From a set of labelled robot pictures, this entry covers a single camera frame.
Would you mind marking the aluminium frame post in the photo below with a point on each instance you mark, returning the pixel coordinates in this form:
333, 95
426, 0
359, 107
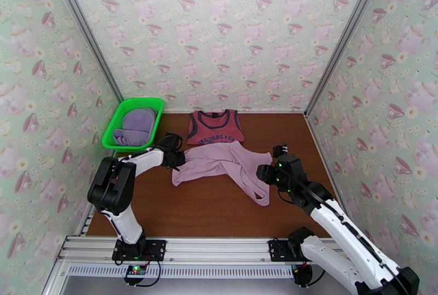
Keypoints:
85, 30
345, 37

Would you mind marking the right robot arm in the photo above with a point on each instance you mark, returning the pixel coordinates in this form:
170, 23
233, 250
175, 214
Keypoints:
342, 222

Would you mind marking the small circuit board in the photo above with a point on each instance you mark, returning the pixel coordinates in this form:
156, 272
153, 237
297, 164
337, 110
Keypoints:
135, 271

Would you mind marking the pale pink tank top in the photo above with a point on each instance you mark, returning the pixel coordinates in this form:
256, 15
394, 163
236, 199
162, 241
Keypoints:
212, 164

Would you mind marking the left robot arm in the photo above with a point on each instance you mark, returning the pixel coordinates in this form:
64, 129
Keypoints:
119, 222

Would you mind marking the green plastic laundry basket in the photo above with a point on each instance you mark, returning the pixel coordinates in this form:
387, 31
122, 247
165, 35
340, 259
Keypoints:
109, 133

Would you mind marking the black round electronics unit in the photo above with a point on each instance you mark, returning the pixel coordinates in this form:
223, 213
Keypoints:
302, 275

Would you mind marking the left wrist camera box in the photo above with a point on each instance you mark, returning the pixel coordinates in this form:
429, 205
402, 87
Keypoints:
173, 140

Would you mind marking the red printed tank top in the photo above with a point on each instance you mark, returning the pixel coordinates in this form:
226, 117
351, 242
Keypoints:
215, 130

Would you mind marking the lavender cloth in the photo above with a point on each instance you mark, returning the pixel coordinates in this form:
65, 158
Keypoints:
137, 126

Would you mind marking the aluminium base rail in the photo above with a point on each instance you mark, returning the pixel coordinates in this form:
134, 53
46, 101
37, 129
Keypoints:
219, 248

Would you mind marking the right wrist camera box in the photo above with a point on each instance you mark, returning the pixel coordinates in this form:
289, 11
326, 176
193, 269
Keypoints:
280, 150

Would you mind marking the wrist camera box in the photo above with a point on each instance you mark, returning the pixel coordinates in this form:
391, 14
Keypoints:
173, 140
280, 150

